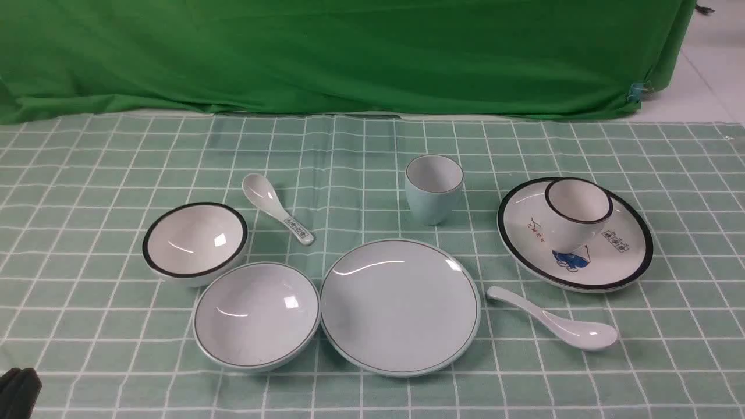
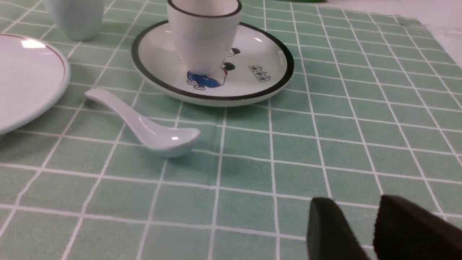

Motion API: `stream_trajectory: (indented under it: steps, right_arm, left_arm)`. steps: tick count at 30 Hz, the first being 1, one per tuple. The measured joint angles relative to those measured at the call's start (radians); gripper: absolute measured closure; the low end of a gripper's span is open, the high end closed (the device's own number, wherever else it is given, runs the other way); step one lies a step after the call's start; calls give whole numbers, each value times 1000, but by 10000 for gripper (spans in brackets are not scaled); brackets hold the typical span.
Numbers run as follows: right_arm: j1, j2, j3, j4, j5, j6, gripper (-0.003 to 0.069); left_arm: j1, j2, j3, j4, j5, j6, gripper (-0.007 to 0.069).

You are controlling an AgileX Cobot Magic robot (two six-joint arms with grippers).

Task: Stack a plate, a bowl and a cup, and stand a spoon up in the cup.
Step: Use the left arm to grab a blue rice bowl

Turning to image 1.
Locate green checked tablecloth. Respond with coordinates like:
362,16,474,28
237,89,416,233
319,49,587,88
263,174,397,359
1,114,744,418

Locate light blue plate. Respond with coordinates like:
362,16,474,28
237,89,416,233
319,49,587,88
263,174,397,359
320,238,482,378

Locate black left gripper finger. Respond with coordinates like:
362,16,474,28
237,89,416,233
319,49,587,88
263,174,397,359
1,368,42,418

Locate black-rimmed cartoon plate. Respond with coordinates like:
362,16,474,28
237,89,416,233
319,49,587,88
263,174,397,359
496,177,654,293

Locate white spoon with characters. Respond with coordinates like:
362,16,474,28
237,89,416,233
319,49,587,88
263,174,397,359
242,173,315,246

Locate black parts on floor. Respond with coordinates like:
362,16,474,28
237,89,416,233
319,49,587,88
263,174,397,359
695,3,715,16

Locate light blue cup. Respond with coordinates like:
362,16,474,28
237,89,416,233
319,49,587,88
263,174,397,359
405,154,464,226

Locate plain white spoon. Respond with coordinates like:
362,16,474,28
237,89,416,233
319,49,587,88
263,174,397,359
486,286,620,351

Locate black-rimmed white bowl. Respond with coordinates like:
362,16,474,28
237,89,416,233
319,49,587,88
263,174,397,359
142,202,250,288

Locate green backdrop cloth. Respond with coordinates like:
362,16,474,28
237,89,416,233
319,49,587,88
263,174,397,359
2,1,695,124

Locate light blue bowl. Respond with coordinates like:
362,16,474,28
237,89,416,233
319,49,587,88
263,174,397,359
191,262,320,374

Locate black-rimmed white cup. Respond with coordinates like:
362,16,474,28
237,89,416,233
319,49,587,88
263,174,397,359
538,177,613,254

